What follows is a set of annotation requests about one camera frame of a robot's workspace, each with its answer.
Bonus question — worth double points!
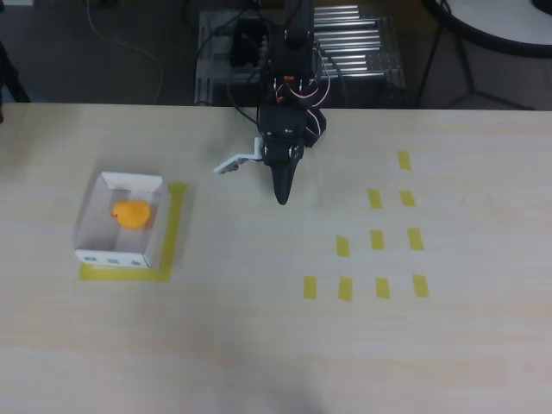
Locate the black table leg frame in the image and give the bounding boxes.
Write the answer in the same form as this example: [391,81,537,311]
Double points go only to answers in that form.
[416,16,536,111]

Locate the black camera cable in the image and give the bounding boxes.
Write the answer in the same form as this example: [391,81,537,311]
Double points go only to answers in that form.
[226,71,261,128]

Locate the long yellow tape strip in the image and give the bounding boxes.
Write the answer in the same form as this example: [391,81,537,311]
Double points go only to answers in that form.
[78,263,172,285]
[157,181,190,284]

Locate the white cardboard box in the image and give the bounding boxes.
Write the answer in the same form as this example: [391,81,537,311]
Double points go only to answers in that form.
[74,171,164,270]

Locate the aluminium roller rack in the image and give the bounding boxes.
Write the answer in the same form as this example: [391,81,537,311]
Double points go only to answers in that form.
[193,3,406,107]

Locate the black blurry object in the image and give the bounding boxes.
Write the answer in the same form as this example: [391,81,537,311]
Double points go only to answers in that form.
[0,41,31,104]

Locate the round white table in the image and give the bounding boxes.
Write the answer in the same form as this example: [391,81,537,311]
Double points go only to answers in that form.
[420,0,552,60]

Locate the white floor cable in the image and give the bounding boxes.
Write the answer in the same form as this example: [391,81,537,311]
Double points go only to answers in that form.
[85,0,166,104]

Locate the yellow rubber duck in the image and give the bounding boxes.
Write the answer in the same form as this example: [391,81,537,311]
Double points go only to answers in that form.
[110,199,152,230]

